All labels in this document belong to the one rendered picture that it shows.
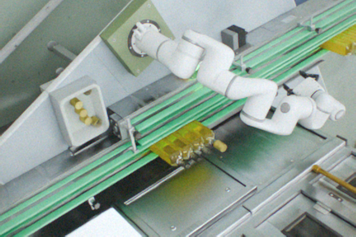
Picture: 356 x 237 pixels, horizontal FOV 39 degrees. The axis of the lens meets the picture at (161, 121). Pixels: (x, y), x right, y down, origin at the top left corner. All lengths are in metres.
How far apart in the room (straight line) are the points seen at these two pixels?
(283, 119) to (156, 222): 0.62
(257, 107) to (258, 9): 0.87
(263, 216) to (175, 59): 0.68
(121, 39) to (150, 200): 0.65
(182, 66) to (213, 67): 0.11
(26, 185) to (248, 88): 0.91
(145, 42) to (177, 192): 0.61
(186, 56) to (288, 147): 0.74
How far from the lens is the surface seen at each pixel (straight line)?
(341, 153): 2.27
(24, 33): 2.48
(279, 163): 2.22
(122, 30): 1.97
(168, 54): 1.84
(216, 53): 1.75
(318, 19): 2.67
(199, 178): 2.12
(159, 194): 2.08
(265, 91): 1.74
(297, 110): 1.81
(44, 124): 2.02
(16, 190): 2.01
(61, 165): 2.05
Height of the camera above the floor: 2.37
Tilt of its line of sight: 43 degrees down
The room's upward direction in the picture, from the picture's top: 124 degrees clockwise
